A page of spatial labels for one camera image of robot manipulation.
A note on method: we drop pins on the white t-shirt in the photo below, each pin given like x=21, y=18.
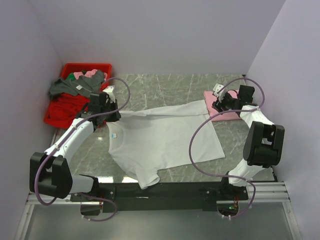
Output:
x=146, y=141

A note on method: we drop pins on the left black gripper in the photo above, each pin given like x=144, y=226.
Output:
x=116, y=117

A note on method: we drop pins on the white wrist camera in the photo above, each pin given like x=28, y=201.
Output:
x=219, y=91
x=110, y=90

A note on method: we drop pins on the red plastic bin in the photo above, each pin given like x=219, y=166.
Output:
x=75, y=67

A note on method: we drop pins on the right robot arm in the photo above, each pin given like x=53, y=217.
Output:
x=264, y=143

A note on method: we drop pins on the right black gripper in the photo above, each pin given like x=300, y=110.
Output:
x=217, y=104

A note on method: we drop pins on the grey t-shirt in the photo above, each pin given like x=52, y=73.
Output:
x=82, y=86

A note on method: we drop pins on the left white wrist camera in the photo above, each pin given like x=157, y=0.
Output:
x=110, y=90

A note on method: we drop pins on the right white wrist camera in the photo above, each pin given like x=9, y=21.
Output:
x=219, y=91

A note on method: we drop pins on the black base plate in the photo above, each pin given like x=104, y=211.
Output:
x=161, y=196

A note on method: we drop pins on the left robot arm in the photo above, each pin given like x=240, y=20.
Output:
x=49, y=171

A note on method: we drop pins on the pink garment in bin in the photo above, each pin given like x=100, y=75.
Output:
x=89, y=73

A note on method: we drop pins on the green garment in bin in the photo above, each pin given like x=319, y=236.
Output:
x=71, y=77

